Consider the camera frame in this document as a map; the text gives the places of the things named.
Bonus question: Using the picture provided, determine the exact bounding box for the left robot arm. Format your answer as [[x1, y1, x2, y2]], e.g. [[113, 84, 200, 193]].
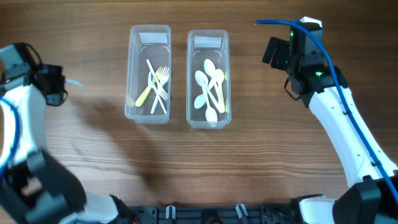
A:
[[1, 42, 140, 223]]

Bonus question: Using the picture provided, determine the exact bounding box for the left clear plastic container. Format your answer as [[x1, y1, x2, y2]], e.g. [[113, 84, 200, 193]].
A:
[[124, 24, 172, 124]]

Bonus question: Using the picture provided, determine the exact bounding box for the clear plastic container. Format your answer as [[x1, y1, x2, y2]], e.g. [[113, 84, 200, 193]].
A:
[[187, 30, 232, 129], [124, 24, 172, 124]]

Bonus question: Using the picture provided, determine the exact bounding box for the right clear plastic container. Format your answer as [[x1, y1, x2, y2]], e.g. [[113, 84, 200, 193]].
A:
[[187, 30, 232, 129]]

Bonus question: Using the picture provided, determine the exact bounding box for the yellow plastic fork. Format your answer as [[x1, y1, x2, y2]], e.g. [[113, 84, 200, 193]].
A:
[[135, 67, 166, 107]]

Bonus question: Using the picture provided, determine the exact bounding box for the white fork thin handle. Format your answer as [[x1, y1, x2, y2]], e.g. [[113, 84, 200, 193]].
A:
[[146, 59, 169, 100]]

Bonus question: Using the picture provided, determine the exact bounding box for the right blue cable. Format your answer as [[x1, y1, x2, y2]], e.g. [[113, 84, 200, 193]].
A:
[[254, 19, 398, 206]]

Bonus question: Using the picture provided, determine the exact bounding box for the pale blue white fork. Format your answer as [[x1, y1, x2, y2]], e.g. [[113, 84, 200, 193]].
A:
[[65, 79, 85, 88]]

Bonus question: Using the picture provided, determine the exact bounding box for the white spoon long thin handle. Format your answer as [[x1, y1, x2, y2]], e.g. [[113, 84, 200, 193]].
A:
[[194, 70, 225, 113]]

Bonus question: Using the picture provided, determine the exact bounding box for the cream spoon lowest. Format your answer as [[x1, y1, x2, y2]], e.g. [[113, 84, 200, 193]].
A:
[[194, 80, 218, 109]]

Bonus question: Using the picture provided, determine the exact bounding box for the white fork pointing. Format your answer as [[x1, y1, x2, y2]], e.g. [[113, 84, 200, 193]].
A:
[[148, 64, 169, 114]]

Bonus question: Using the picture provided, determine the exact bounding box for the cream fork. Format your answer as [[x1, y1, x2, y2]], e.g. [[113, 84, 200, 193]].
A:
[[148, 72, 167, 114]]

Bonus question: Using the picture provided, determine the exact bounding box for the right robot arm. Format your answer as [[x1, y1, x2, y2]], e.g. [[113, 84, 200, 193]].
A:
[[262, 17, 397, 223]]

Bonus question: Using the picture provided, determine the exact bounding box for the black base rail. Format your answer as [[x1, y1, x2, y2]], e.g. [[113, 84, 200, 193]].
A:
[[130, 203, 304, 224]]

